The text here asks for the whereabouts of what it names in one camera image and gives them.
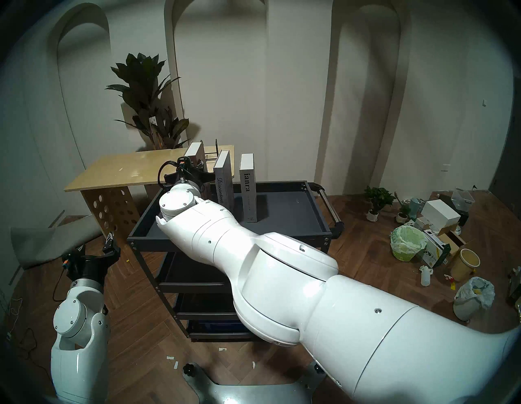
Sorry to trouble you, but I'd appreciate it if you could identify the green white carton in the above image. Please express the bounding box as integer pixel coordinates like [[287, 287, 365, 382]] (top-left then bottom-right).
[[422, 230, 451, 268]]

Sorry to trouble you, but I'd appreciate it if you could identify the open brown cardboard box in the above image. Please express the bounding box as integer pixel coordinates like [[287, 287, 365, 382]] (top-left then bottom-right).
[[438, 230, 466, 255]]

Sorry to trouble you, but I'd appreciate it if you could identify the tiny potted plant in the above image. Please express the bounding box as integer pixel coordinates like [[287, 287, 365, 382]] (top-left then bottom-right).
[[395, 195, 412, 224]]

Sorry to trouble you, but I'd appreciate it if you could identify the grey ianra book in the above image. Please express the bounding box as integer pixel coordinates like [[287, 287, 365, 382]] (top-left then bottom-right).
[[239, 153, 258, 223]]

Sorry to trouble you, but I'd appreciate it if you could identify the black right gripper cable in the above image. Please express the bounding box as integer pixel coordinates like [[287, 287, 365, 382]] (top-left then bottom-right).
[[158, 160, 180, 184]]

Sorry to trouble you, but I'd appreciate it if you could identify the large dark leafy plant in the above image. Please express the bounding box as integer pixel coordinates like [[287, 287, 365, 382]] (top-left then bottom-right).
[[105, 53, 190, 150]]

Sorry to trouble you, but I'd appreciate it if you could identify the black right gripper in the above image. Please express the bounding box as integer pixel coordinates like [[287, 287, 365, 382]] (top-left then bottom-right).
[[176, 157, 215, 192]]

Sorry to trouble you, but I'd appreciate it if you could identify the bin with green bag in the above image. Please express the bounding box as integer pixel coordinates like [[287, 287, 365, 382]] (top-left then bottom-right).
[[390, 225, 428, 262]]

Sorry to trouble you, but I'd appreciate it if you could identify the flat blue storage bin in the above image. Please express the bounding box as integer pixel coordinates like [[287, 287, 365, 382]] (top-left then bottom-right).
[[195, 321, 245, 331]]

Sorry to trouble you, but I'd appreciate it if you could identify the grey rolled floor mat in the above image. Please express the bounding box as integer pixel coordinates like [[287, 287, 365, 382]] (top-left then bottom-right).
[[10, 214, 102, 269]]

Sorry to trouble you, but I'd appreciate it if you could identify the black utility cart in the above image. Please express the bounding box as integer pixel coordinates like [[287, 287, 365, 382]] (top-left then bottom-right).
[[126, 180, 344, 343]]

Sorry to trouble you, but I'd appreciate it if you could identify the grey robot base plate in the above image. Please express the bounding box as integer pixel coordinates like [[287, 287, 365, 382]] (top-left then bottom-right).
[[182, 362, 326, 404]]

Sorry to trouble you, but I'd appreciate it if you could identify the clear plastic container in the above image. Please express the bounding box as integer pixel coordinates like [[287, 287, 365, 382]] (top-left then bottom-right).
[[451, 187, 475, 214]]

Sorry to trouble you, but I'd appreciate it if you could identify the brown HOMES book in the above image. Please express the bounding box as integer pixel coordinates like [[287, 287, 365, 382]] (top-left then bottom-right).
[[184, 141, 211, 200]]

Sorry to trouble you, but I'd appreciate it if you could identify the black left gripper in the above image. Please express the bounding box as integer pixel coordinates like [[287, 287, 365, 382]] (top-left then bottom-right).
[[62, 231, 121, 285]]

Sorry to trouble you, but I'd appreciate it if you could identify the small bushy potted plant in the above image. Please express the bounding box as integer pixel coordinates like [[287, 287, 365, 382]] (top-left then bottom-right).
[[364, 186, 396, 222]]

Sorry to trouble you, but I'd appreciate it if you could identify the yellow bucket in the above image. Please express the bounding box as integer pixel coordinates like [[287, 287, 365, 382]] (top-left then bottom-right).
[[449, 248, 481, 282]]

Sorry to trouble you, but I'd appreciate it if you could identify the white bin with bag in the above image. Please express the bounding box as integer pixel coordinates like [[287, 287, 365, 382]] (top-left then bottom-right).
[[453, 277, 495, 322]]

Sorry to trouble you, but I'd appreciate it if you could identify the light wooden table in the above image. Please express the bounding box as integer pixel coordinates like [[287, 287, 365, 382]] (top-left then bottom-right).
[[64, 145, 235, 253]]

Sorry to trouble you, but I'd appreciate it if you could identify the black floor cable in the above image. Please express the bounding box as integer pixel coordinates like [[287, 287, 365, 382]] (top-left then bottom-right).
[[0, 297, 53, 391]]

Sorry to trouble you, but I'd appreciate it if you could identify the white cardboard box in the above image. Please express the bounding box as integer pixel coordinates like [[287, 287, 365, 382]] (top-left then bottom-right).
[[420, 200, 461, 233]]

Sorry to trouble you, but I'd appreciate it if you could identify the grey Discontent book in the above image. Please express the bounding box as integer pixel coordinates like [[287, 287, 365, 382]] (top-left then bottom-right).
[[214, 150, 235, 213]]

